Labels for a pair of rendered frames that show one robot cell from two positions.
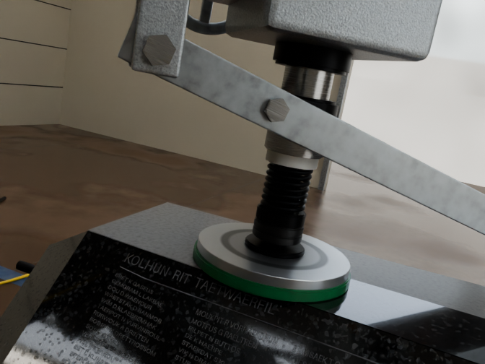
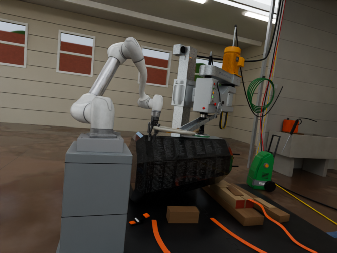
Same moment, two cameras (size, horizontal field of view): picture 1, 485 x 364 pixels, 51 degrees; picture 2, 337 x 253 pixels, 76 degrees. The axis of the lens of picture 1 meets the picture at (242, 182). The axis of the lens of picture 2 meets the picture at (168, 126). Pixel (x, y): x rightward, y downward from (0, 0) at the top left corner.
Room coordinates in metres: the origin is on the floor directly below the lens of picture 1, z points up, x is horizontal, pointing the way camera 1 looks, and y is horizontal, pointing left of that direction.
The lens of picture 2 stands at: (2.57, -2.07, 1.14)
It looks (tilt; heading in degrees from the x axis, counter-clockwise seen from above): 5 degrees down; 142
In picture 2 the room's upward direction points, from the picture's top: 6 degrees clockwise
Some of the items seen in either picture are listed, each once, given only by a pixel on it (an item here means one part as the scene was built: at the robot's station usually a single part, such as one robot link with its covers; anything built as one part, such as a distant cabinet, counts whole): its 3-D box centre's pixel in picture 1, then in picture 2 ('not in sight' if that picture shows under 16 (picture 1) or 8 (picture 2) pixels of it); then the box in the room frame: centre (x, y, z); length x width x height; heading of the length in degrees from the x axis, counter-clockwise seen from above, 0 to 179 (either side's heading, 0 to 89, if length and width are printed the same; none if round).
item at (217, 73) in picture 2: not in sight; (219, 78); (0.57, 0.28, 1.60); 0.96 x 0.25 x 0.17; 106
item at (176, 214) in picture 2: not in sight; (182, 214); (1.08, -0.62, 0.07); 0.30 x 0.12 x 0.12; 63
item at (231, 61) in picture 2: not in sight; (231, 61); (0.50, 0.58, 1.88); 0.31 x 0.28 x 0.40; 16
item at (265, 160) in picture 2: not in sight; (263, 160); (0.86, 1.22, 0.43); 0.35 x 0.35 x 0.87; 54
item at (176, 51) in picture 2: not in sight; (179, 49); (-0.08, 0.03, 2.00); 0.20 x 0.18 x 0.15; 159
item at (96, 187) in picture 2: not in sight; (96, 201); (1.11, -1.52, 0.40); 0.50 x 0.50 x 0.80; 70
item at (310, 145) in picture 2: not in sight; (300, 153); (0.71, 3.05, 0.43); 1.30 x 0.62 x 0.86; 70
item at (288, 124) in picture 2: not in sight; (292, 126); (0.47, 3.01, 1.00); 0.50 x 0.22 x 0.33; 70
